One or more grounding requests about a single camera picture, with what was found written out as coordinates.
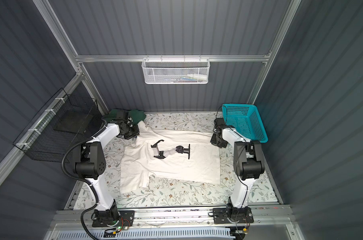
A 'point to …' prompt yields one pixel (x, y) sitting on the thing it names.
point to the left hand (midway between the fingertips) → (138, 132)
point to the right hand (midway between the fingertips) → (218, 144)
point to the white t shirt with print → (184, 155)
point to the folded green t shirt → (135, 115)
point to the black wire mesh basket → (65, 122)
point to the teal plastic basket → (246, 119)
